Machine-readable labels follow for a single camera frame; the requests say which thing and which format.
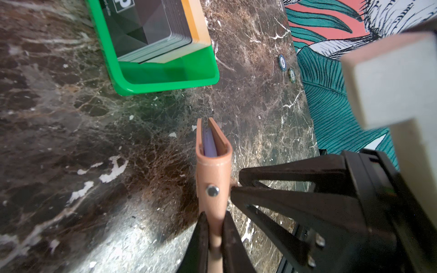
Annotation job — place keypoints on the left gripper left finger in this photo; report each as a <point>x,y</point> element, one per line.
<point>196,256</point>

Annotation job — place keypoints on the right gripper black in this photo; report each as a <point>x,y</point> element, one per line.
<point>382,221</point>

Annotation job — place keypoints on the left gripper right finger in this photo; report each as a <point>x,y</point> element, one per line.
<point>235,257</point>

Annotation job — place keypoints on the tan leather card holder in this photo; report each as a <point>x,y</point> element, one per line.
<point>213,185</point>

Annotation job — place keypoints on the green plastic tray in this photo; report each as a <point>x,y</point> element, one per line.
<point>194,70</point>

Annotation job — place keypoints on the stack of credit cards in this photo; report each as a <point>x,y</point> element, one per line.
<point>155,31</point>

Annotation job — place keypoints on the round sticker near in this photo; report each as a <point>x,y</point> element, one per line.
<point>292,75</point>

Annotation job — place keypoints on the round sticker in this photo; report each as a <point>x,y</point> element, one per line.
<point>292,75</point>
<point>282,63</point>

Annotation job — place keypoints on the round sticker far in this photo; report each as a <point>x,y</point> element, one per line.
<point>282,63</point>

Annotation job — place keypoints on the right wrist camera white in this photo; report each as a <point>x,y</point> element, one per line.
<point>393,83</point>

